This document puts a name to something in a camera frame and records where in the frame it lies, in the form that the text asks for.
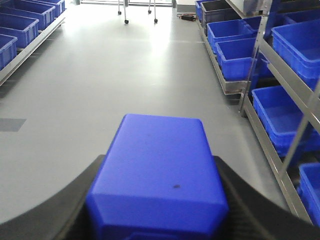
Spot dark grey bin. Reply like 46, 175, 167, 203
200, 0, 240, 28

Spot blue bin far floor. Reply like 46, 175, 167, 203
206, 16, 262, 55

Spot blue bin upper right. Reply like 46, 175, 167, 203
271, 19, 320, 90

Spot blue bin left near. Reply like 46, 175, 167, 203
0, 34, 18, 70

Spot steel right shelf rack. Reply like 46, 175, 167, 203
195, 0, 320, 226

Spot blue bin floor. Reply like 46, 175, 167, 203
206, 16, 262, 55
215, 37, 256, 82

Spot wheeled stand legs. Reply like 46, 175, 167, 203
117, 0, 159, 25

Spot blue bin lower middle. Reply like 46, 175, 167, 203
251, 84, 320, 158

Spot blue bin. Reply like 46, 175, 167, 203
0, 0, 55, 31
251, 84, 320, 158
0, 13, 39, 49
0, 34, 18, 70
271, 19, 320, 90
297, 163, 320, 227

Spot blue plastic part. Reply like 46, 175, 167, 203
85, 114, 229, 240

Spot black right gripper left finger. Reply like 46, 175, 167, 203
0, 154, 105, 240

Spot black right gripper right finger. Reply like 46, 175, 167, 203
213, 155, 320, 240

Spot blue bin bottom right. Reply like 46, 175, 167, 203
297, 163, 320, 227

